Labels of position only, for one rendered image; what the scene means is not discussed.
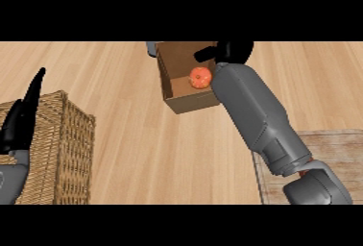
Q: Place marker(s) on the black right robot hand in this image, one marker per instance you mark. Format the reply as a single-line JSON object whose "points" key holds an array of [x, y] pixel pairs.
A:
{"points": [[232, 51]]}

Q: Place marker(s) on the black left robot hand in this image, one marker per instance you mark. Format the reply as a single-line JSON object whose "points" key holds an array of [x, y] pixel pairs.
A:
{"points": [[21, 126]]}

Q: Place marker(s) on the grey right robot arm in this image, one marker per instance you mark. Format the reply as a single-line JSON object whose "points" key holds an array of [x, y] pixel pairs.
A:
{"points": [[264, 128]]}

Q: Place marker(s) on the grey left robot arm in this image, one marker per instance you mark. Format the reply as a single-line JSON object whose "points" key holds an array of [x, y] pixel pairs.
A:
{"points": [[10, 179]]}

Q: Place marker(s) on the orange squash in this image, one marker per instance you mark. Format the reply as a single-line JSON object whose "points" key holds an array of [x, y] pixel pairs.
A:
{"points": [[199, 77]]}

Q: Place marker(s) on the brown cardboard box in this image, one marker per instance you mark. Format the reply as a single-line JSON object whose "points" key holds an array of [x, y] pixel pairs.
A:
{"points": [[182, 80]]}

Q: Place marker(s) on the grey object behind box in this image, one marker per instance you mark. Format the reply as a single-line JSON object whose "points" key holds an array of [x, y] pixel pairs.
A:
{"points": [[151, 48]]}

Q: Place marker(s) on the pale wooden cutting board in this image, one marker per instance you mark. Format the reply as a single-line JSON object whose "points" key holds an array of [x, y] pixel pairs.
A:
{"points": [[331, 160]]}

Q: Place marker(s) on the woven wicker basket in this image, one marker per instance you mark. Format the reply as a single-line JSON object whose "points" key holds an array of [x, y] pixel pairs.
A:
{"points": [[61, 153]]}

